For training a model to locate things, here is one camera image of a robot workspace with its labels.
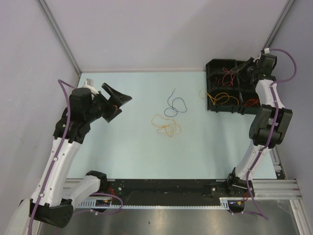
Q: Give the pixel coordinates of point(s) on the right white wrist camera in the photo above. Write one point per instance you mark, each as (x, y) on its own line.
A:
(264, 51)

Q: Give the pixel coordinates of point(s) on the black compartment tray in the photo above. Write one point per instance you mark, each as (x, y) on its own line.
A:
(227, 91)

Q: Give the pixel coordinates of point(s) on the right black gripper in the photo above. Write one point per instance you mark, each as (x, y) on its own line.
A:
(242, 66)

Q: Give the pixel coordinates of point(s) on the aluminium frame rail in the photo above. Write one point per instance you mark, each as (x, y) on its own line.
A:
(276, 189)

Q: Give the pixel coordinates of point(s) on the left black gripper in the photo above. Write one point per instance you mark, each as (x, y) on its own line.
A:
(113, 110)

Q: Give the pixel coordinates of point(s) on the white slotted cable duct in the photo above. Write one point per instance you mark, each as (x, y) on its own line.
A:
(105, 203)

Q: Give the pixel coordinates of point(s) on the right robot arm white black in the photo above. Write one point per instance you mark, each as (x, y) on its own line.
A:
(269, 126)

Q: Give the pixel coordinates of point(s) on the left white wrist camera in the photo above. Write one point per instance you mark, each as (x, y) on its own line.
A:
(89, 84)

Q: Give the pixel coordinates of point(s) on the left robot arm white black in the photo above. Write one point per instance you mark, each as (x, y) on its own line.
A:
(50, 203)

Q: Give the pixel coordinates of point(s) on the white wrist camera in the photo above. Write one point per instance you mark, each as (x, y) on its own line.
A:
(264, 51)
(89, 84)

